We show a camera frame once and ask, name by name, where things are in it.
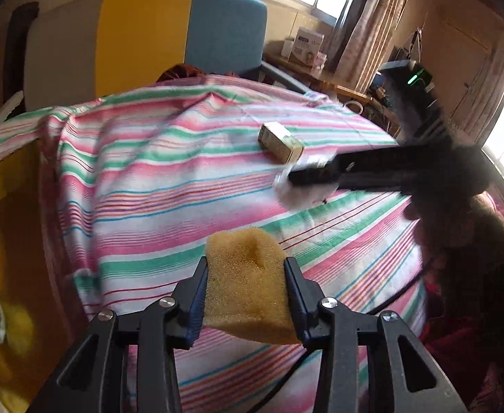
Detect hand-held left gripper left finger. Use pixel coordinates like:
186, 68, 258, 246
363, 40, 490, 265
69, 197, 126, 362
30, 256, 210, 413

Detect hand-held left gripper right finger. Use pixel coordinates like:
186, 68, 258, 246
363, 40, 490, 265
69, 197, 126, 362
283, 256, 468, 413

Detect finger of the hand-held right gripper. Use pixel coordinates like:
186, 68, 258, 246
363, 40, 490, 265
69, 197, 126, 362
288, 144, 412, 190

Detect clear plastic bag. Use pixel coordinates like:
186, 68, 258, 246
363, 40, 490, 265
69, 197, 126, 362
273, 152, 339, 207

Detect large yellow sponge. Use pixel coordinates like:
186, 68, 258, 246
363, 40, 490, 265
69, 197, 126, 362
203, 229, 302, 346

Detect yellow storage bin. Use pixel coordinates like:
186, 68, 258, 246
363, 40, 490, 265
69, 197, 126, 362
0, 140, 81, 413

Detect small cardboard box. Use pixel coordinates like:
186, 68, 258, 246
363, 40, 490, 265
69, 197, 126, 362
258, 123, 304, 164

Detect beige curtain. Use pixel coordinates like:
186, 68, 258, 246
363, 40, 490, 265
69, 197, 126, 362
325, 0, 412, 95

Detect wooden desk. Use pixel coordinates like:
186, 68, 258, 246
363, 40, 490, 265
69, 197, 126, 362
263, 52, 403, 134

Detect striped bedsheet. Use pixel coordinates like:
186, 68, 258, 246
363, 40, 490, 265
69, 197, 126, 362
0, 73, 433, 413

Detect white carton box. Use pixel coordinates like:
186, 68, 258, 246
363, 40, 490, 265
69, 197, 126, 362
293, 27, 327, 63

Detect red cloth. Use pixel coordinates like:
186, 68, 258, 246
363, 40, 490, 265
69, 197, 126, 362
420, 305, 504, 413

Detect dark red garment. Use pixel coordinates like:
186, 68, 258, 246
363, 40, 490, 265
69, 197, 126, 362
155, 64, 207, 84

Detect grey bed rail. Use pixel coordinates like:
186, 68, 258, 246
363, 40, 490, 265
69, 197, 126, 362
258, 61, 311, 94

